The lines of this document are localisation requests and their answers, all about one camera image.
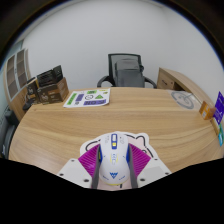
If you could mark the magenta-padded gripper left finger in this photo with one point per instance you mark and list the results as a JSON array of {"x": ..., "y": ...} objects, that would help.
[{"x": 87, "y": 162}]

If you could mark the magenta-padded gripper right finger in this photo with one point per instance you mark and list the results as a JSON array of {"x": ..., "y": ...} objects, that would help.
[{"x": 140, "y": 161}]

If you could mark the white blue yellow computer mouse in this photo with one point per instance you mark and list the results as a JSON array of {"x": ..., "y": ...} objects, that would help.
[{"x": 113, "y": 159}]

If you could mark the white sticker sheet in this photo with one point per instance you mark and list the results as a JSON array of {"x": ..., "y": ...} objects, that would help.
[{"x": 87, "y": 98}]

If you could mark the wide brown cardboard box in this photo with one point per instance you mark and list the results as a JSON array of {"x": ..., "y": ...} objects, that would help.
[{"x": 53, "y": 92}]

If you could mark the small orange box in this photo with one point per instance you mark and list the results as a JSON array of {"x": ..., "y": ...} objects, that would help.
[{"x": 206, "y": 110}]

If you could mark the small teal packet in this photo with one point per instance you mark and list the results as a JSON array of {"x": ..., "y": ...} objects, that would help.
[{"x": 221, "y": 135}]

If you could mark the grey bag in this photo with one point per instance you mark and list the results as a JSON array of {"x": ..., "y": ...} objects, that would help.
[{"x": 129, "y": 74}]

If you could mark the wooden side desk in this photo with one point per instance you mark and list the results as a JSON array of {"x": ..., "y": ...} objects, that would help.
[{"x": 176, "y": 80}]

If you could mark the tall brown cardboard box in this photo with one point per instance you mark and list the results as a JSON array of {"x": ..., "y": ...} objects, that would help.
[{"x": 31, "y": 91}]

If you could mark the black cardboard box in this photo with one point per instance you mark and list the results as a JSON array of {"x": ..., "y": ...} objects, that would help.
[{"x": 48, "y": 77}]

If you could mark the purple card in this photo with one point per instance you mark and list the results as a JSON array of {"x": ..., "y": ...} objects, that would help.
[{"x": 219, "y": 106}]

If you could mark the black mesh office chair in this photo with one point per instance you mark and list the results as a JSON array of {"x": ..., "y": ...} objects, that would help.
[{"x": 111, "y": 66}]

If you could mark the wooden shelf unit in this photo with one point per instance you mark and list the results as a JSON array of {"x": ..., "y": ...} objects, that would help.
[{"x": 15, "y": 76}]

